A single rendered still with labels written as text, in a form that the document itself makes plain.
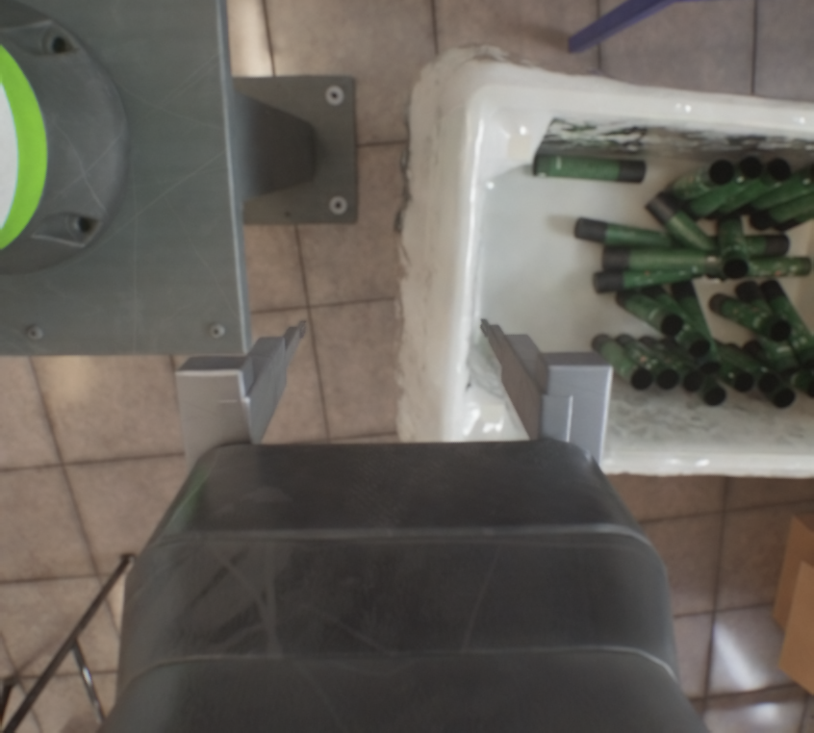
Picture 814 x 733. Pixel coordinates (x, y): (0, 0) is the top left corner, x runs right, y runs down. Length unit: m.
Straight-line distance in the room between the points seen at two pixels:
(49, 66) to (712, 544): 1.75
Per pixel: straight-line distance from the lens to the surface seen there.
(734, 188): 0.80
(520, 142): 0.60
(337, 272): 1.29
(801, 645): 1.85
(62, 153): 0.33
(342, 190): 1.25
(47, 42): 0.37
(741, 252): 0.81
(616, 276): 0.85
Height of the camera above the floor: 1.26
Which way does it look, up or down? 73 degrees down
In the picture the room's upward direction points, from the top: 174 degrees clockwise
